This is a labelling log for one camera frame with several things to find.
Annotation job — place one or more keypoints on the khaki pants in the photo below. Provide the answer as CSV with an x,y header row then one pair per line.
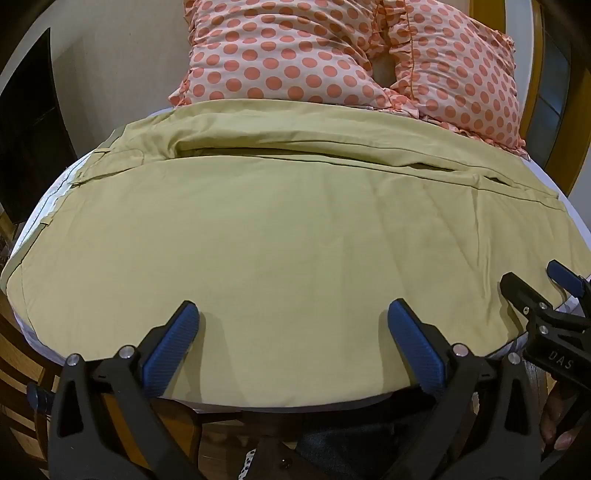
x,y
286,258

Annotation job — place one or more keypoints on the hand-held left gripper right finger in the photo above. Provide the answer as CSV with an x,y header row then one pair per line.
x,y
413,334

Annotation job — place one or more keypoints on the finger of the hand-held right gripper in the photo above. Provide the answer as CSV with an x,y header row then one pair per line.
x,y
524,291
565,277

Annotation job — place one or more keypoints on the pink polka dot pillow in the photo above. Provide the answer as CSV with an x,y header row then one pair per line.
x,y
277,50
457,69

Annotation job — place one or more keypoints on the person's right hand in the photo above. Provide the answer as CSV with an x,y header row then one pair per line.
x,y
554,415

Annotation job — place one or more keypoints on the white bed sheet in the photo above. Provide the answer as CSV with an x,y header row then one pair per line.
x,y
53,196

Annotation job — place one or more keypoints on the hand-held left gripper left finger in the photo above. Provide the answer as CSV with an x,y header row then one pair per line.
x,y
173,334

